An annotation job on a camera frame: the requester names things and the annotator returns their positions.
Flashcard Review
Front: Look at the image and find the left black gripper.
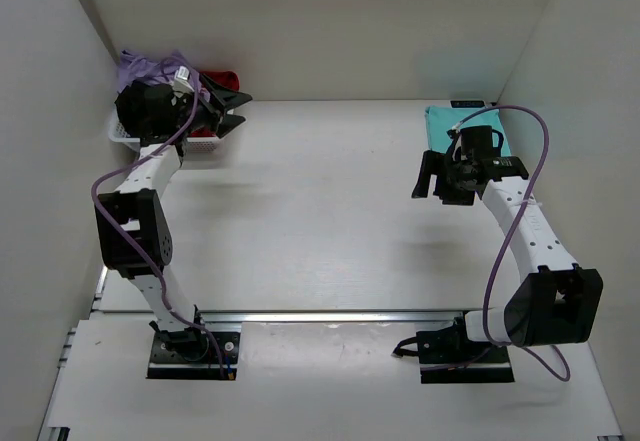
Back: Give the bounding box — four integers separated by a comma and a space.
176, 72, 252, 137

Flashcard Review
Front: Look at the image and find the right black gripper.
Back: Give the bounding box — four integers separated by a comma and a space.
412, 152, 474, 207

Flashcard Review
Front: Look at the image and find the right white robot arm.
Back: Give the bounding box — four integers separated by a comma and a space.
412, 150, 603, 363

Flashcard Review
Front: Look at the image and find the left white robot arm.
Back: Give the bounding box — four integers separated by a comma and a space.
91, 67, 252, 363

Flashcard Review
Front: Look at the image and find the red t shirt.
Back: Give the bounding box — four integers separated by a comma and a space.
201, 70, 240, 91

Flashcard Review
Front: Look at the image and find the folded teal t shirt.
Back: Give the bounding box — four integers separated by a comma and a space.
425, 106, 512, 156

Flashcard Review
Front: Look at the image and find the black label plate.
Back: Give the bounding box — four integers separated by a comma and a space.
450, 100, 485, 109

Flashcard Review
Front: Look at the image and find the purple t shirt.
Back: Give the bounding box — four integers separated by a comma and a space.
116, 50, 200, 93

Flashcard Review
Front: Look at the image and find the white plastic basket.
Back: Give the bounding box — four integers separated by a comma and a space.
107, 111, 222, 154

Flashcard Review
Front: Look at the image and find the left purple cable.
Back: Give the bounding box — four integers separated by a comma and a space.
90, 91, 236, 380

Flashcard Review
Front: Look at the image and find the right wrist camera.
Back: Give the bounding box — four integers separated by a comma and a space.
446, 125, 505, 162

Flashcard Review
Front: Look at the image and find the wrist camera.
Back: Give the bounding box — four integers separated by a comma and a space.
446, 125, 505, 162
172, 66, 194, 94

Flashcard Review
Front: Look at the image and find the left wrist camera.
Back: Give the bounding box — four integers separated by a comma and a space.
172, 66, 194, 94

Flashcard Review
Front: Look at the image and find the black cable at base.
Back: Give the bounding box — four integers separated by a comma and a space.
392, 336, 426, 360

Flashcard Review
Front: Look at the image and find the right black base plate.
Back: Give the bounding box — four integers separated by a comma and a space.
416, 326, 515, 385

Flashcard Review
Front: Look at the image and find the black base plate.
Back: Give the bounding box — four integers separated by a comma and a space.
416, 326, 515, 385
146, 328, 241, 381

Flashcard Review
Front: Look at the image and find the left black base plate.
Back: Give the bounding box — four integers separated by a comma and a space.
146, 328, 241, 381

